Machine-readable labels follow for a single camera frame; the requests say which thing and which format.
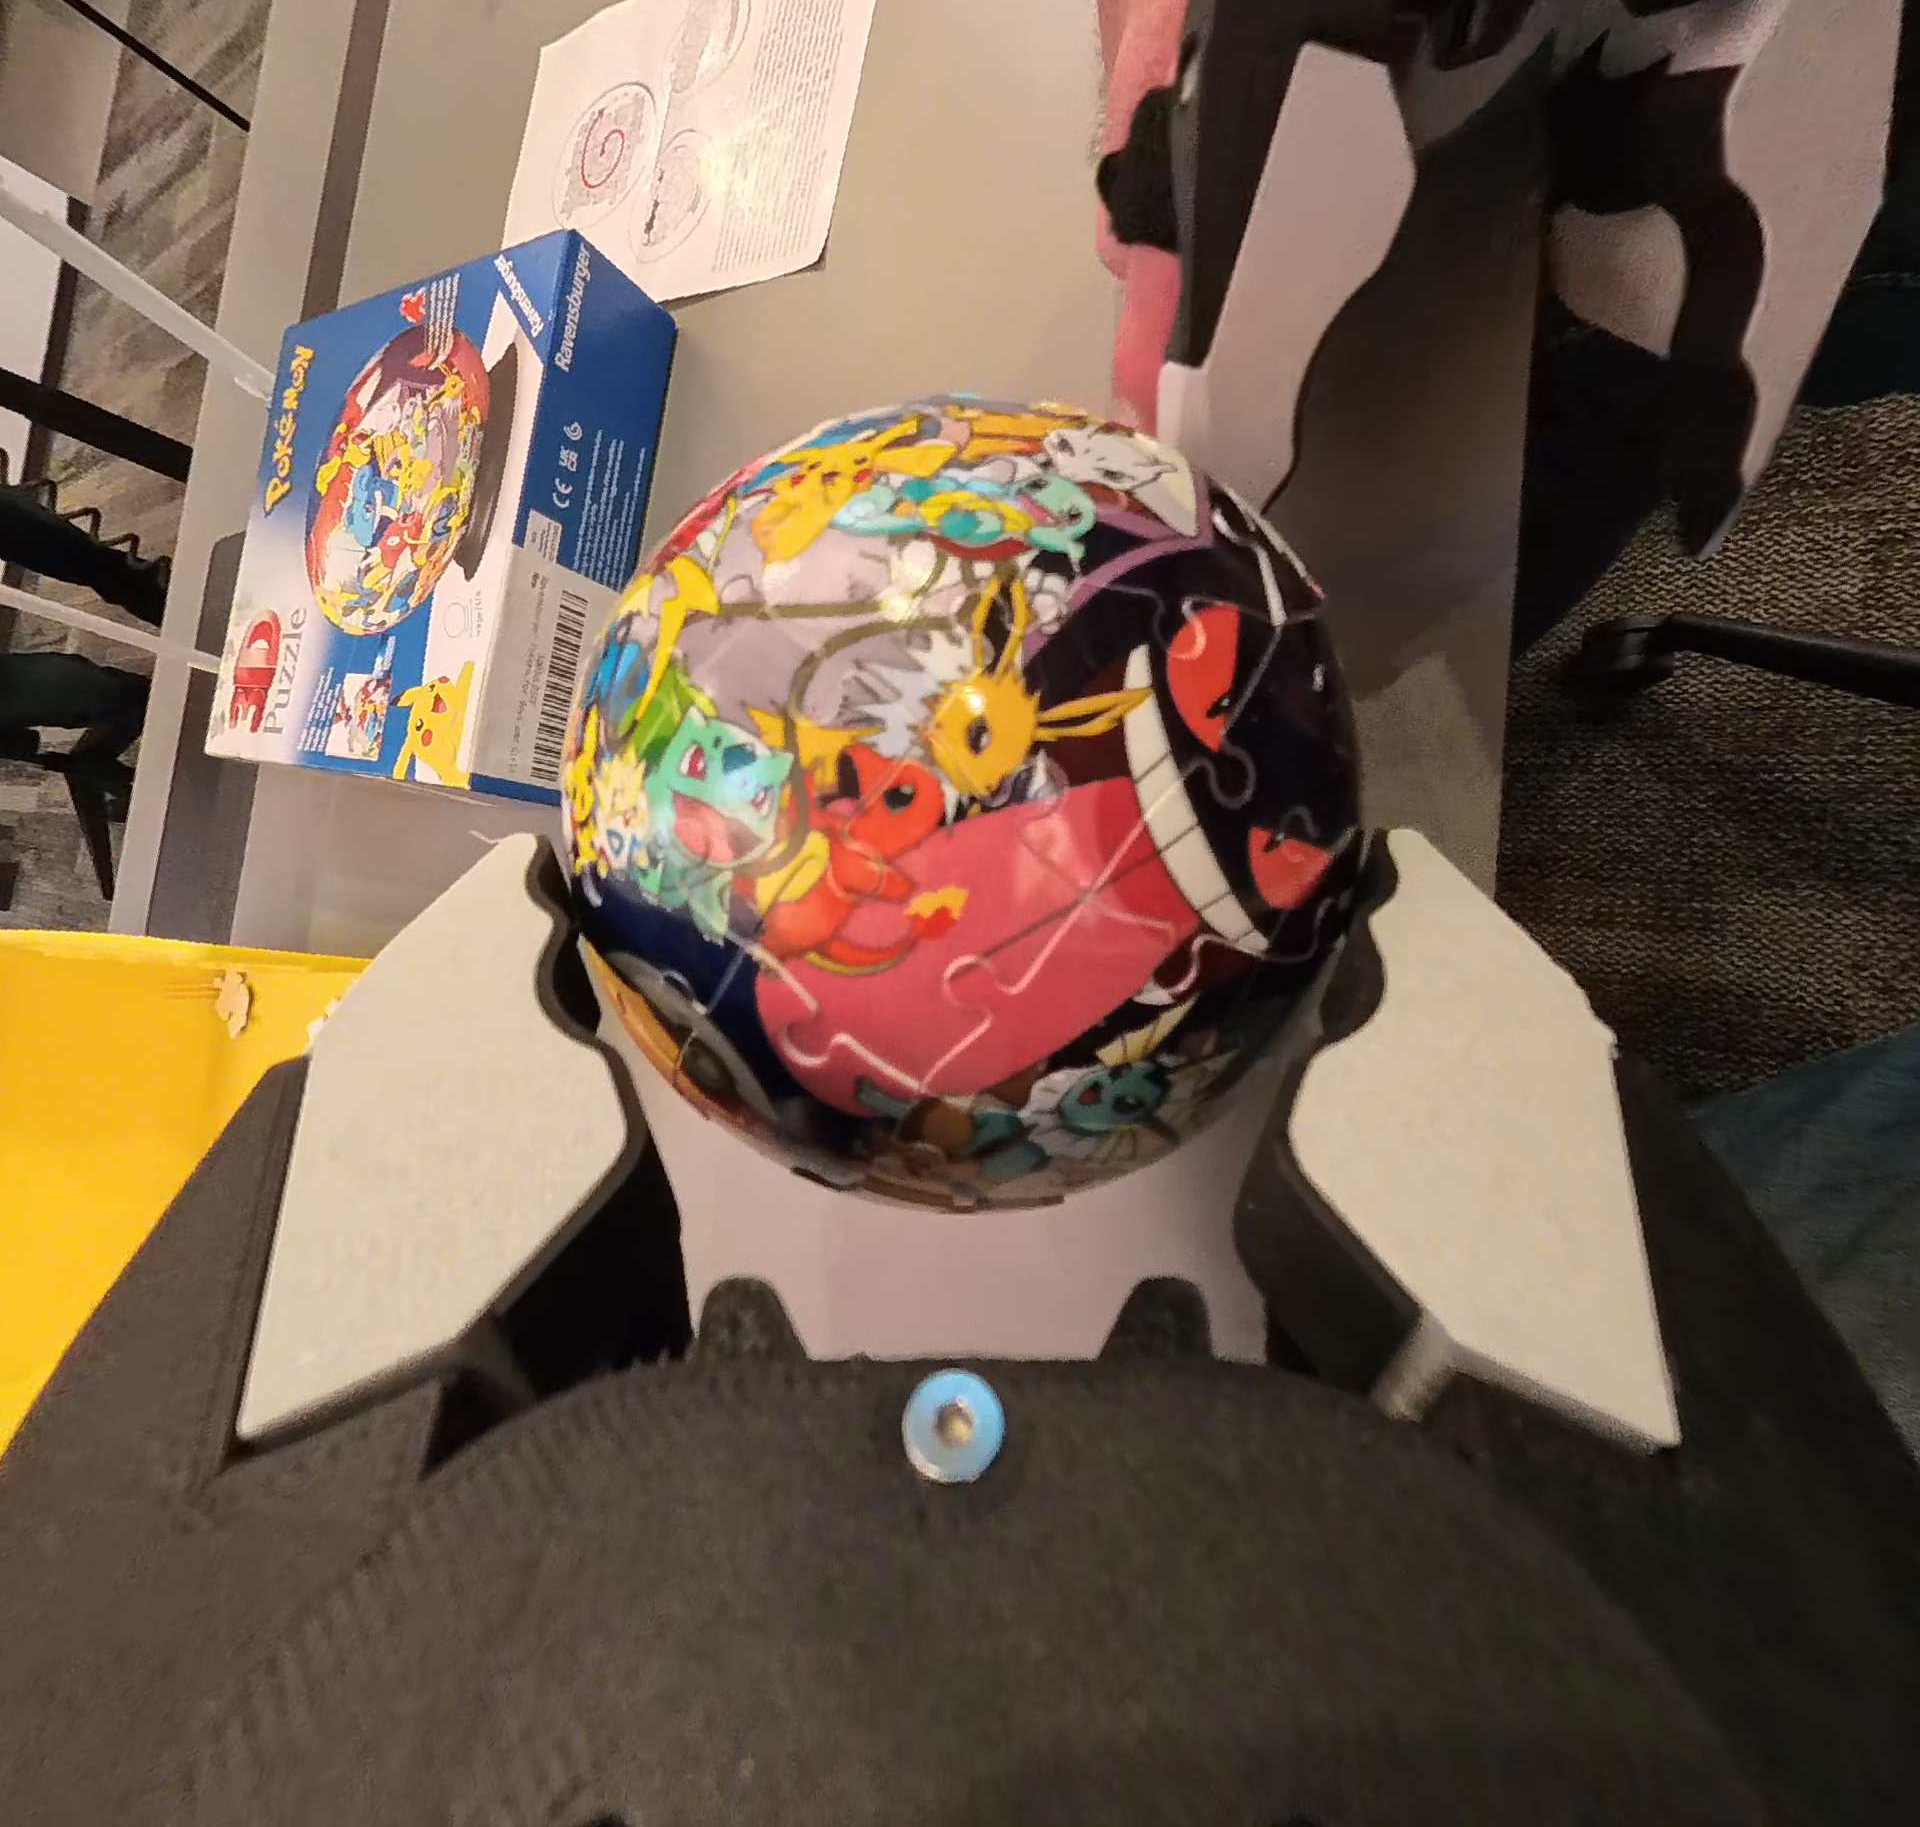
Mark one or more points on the colourful puzzle ball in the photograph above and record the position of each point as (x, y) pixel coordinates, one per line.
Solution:
(901, 808)

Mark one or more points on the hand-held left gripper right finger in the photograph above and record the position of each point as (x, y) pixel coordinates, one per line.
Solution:
(1479, 1182)

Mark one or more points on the white instruction leaflet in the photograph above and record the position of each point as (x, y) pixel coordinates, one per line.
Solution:
(751, 132)

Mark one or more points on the black swivel chair base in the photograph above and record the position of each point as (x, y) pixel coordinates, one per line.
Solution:
(1724, 650)

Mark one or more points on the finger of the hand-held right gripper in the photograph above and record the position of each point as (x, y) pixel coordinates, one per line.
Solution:
(1290, 236)
(1814, 146)

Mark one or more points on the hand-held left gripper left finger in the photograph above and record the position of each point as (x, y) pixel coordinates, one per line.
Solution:
(434, 1152)

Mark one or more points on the white table brace rod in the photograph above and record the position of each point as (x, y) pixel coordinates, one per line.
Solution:
(150, 296)
(121, 624)

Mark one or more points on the yellow plastic bin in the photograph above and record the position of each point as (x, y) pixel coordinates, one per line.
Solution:
(90, 1182)

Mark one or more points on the pile of loose puzzle pieces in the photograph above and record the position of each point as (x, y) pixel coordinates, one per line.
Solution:
(232, 1000)

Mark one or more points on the black office chair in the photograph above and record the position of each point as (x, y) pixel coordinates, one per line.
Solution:
(75, 762)

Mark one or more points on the blue puzzle box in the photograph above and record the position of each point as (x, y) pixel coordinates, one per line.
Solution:
(601, 402)

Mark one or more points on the person's blue jeans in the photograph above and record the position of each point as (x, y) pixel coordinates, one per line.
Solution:
(1831, 1211)

